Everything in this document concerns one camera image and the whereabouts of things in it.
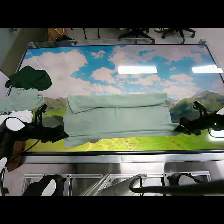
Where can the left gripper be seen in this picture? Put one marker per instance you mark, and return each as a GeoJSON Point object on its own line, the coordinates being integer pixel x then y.
{"type": "Point", "coordinates": [55, 133]}

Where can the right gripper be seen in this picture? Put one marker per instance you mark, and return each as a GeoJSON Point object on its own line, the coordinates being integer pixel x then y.
{"type": "Point", "coordinates": [196, 124]}

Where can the pale green T-shirt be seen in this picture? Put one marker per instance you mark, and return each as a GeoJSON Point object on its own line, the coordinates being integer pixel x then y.
{"type": "Point", "coordinates": [116, 120]}

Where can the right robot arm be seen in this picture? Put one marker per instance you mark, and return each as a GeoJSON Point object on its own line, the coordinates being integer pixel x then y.
{"type": "Point", "coordinates": [220, 118]}

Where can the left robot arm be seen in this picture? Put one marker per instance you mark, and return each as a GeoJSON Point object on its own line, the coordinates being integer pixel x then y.
{"type": "Point", "coordinates": [20, 131]}

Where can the white garment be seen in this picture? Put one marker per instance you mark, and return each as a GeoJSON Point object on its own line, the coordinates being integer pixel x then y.
{"type": "Point", "coordinates": [18, 116]}

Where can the brown garment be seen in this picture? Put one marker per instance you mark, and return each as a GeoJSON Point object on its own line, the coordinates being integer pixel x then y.
{"type": "Point", "coordinates": [15, 156]}

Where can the pale green garment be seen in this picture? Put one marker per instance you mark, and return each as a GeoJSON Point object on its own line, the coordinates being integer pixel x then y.
{"type": "Point", "coordinates": [20, 100]}

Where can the dark green garment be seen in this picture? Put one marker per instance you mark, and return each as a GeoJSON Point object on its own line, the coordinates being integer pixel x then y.
{"type": "Point", "coordinates": [28, 78]}

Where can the black office chair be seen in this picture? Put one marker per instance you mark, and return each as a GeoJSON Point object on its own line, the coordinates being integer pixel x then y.
{"type": "Point", "coordinates": [178, 32]}
{"type": "Point", "coordinates": [136, 33]}

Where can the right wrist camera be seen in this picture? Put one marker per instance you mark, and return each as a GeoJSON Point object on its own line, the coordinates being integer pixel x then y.
{"type": "Point", "coordinates": [200, 108]}

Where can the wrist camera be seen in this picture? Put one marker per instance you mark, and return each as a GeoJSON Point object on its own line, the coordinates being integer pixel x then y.
{"type": "Point", "coordinates": [40, 113]}
{"type": "Point", "coordinates": [200, 108]}

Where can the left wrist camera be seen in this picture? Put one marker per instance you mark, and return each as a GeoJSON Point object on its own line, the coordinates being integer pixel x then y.
{"type": "Point", "coordinates": [40, 113]}

